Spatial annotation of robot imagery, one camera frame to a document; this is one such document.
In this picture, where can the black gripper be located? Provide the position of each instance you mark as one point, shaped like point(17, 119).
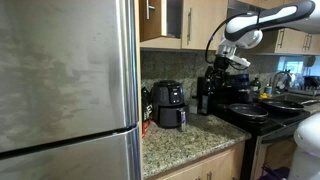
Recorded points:
point(220, 66)

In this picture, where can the light wood cupboard door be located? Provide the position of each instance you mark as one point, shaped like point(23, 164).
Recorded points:
point(208, 23)
point(151, 28)

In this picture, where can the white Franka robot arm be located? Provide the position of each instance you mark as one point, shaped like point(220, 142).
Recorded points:
point(283, 15)

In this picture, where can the light wood cupboard body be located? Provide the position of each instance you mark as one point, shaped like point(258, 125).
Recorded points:
point(160, 43)

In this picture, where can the dark oil bottle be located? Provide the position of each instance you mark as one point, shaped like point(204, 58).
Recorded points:
point(202, 96)

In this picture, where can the dark blue pot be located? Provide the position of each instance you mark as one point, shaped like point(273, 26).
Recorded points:
point(240, 88)

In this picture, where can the dark green bottle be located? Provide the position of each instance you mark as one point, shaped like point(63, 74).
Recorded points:
point(255, 85)

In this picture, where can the large black frying pan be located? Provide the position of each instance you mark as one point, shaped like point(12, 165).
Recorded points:
point(248, 111)

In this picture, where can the yellow sponge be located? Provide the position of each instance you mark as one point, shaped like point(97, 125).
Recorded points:
point(263, 96)

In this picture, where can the small blue bottle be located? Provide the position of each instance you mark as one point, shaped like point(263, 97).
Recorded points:
point(268, 90)

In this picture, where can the black air fryer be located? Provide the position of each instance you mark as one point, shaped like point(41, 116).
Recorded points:
point(166, 111)

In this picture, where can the chrome sink faucet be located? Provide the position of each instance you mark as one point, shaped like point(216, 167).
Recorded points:
point(276, 78)

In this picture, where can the small black frying pan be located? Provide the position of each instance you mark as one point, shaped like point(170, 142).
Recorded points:
point(281, 105)

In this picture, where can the black electric stove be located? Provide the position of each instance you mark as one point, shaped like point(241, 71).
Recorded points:
point(283, 117)

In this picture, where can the kitchen window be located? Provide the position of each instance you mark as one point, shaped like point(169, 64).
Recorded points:
point(294, 66)

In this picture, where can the light wood base cabinet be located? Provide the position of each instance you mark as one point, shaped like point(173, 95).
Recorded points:
point(220, 166)

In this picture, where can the range hood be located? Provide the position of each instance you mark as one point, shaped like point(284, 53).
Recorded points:
point(240, 4)

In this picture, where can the dish rack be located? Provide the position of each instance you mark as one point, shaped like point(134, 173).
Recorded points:
point(305, 88)

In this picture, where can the stainless steel fridge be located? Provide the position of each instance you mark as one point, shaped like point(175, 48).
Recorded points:
point(60, 83)

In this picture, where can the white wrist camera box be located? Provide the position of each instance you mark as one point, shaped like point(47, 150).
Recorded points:
point(240, 61)

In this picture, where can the light wood wall cabinets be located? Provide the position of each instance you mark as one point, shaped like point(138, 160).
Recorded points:
point(293, 41)

